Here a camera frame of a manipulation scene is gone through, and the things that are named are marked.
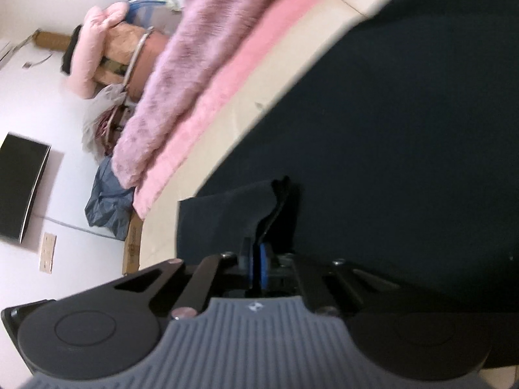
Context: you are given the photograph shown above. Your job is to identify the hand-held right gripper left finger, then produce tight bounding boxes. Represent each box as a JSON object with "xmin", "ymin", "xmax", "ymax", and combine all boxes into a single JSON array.
[{"xmin": 115, "ymin": 243, "xmax": 269, "ymax": 319}]

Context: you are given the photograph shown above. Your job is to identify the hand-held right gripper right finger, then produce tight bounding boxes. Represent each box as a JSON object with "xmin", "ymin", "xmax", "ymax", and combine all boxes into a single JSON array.
[{"xmin": 265, "ymin": 252, "xmax": 402, "ymax": 317}]

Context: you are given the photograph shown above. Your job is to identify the black pants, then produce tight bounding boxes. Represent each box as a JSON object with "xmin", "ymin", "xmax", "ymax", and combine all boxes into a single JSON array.
[{"xmin": 176, "ymin": 0, "xmax": 519, "ymax": 373}]

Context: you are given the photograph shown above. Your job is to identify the cardboard box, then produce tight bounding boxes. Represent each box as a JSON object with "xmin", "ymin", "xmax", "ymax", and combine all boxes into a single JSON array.
[{"xmin": 122, "ymin": 213, "xmax": 144, "ymax": 276}]

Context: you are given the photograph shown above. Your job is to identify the grey-blue cloth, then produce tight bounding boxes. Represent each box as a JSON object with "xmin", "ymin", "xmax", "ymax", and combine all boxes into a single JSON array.
[{"xmin": 84, "ymin": 157, "xmax": 135, "ymax": 241}]

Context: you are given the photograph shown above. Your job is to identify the pink bed sheet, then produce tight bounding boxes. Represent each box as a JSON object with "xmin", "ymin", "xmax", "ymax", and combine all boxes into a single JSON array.
[{"xmin": 133, "ymin": 0, "xmax": 368, "ymax": 220}]

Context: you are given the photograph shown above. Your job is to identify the white gauze cloth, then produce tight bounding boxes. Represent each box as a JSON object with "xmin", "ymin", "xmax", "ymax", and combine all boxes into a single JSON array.
[{"xmin": 81, "ymin": 84, "xmax": 129, "ymax": 159}]

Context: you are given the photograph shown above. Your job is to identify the black television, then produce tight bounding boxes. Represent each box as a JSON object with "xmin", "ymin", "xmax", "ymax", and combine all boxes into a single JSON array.
[{"xmin": 0, "ymin": 132, "xmax": 52, "ymax": 244}]

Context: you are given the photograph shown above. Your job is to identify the fuzzy mauve blanket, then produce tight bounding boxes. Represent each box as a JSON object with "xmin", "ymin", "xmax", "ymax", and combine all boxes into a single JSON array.
[{"xmin": 111, "ymin": 0, "xmax": 345, "ymax": 189}]

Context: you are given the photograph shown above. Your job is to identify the pink-brown storage box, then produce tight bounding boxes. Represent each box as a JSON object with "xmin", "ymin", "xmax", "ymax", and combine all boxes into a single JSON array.
[{"xmin": 95, "ymin": 22, "xmax": 172, "ymax": 101}]

